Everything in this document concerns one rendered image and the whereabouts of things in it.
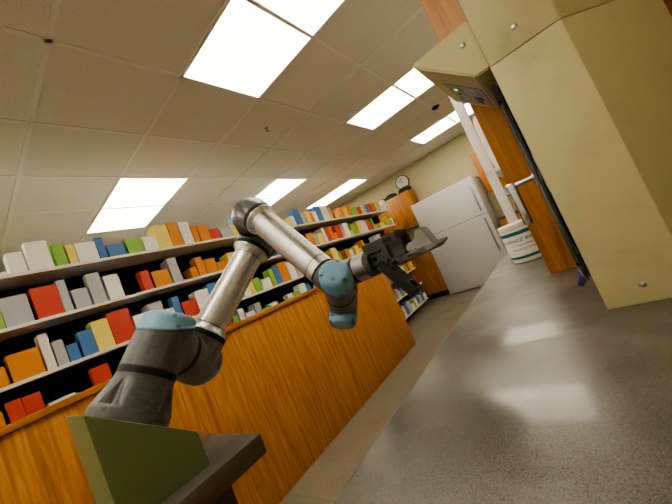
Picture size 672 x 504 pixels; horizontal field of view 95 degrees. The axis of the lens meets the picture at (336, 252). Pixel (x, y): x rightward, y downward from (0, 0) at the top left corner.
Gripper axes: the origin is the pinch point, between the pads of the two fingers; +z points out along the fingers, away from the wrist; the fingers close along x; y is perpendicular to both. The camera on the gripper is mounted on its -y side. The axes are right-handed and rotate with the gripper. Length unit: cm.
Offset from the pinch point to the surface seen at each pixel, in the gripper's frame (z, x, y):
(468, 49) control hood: 21.0, -5.4, 31.4
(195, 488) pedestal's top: -38, -51, -20
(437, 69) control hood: 15.0, -5.4, 32.0
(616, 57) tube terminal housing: 38.0, -1.2, 17.1
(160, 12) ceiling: -82, 19, 150
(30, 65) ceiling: -135, -21, 150
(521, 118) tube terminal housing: 23.5, -5.5, 15.3
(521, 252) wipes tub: 5, 61, -17
